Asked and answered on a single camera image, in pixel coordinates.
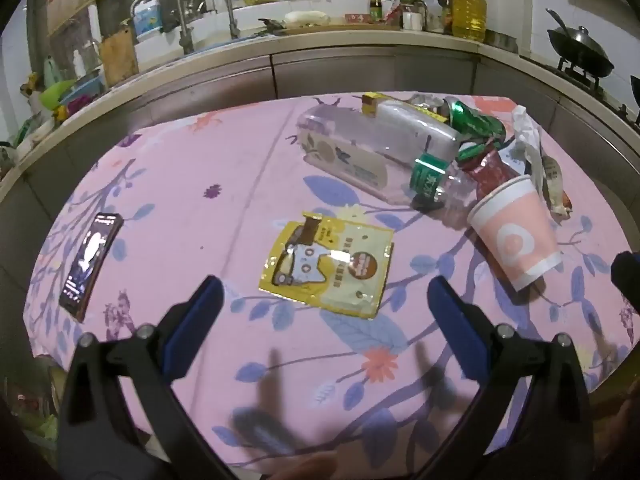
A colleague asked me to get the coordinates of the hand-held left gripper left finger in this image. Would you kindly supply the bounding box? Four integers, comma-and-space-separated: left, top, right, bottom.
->
56, 275, 236, 480

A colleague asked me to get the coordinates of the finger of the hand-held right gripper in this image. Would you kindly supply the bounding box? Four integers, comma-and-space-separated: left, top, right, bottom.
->
611, 251, 640, 306

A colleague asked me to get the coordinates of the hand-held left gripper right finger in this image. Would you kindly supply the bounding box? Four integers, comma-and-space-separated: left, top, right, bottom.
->
427, 275, 593, 480

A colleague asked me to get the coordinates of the pink paper cup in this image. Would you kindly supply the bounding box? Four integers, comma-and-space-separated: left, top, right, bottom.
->
467, 176, 563, 292

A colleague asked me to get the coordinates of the brown snack wrapper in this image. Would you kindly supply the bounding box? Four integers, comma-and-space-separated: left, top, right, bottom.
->
540, 152, 573, 218

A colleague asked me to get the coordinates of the yellow snack packet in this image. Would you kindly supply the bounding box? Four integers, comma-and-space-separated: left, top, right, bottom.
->
258, 211, 396, 320

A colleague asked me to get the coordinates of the clear bottle with green label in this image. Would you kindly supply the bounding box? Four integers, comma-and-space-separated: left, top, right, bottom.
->
407, 151, 493, 213

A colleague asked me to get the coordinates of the red foil wrapper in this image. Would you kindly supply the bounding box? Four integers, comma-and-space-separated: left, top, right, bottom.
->
457, 142, 523, 201

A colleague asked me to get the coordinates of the white paper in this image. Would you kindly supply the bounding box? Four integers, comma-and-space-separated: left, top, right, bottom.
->
510, 105, 546, 186

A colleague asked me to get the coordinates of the crushed green can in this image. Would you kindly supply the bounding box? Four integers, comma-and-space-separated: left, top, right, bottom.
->
442, 97, 507, 143

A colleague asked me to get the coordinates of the transparent plastic pack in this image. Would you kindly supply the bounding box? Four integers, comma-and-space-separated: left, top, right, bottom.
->
296, 101, 463, 206

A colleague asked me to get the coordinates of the black smartphone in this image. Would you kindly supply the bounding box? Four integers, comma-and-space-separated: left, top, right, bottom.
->
58, 212, 124, 323

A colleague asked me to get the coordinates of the pink floral tablecloth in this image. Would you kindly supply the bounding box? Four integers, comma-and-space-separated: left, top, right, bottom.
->
27, 91, 640, 476

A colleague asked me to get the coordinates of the gas stove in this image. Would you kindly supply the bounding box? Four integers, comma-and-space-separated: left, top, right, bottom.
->
555, 57, 640, 126

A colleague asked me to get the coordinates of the black wok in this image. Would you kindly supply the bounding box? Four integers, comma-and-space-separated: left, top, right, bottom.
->
545, 8, 615, 78

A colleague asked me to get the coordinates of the green plastic bowl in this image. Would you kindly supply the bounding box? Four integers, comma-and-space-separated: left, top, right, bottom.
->
40, 80, 78, 111

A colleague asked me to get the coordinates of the small metal pot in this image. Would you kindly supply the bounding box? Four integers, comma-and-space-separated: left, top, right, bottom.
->
487, 30, 518, 53

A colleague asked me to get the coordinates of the white sink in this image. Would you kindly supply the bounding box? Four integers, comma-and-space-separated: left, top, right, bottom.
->
135, 25, 241, 71

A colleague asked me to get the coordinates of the dark stained cutting board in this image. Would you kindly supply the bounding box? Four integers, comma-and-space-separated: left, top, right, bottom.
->
98, 27, 140, 87

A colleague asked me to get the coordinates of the kitchen counter cabinet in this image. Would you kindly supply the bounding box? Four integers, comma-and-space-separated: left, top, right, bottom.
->
0, 25, 640, 241

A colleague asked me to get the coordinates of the chrome gooseneck faucet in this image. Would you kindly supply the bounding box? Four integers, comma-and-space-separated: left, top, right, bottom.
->
190, 0, 241, 41
131, 0, 196, 56

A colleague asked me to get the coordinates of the blue white box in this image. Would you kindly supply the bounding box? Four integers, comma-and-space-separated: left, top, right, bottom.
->
132, 0, 163, 43

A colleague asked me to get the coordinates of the large yellow oil bottle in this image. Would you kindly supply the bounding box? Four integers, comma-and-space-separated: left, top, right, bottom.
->
451, 0, 488, 43

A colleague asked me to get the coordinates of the white radish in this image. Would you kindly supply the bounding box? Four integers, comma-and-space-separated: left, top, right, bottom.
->
284, 10, 332, 27

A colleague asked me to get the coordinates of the long wooden cutting board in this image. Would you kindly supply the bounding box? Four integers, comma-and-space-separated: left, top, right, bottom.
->
260, 19, 403, 36

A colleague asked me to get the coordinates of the white plastic jug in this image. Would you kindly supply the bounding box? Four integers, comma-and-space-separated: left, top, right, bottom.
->
417, 0, 446, 31

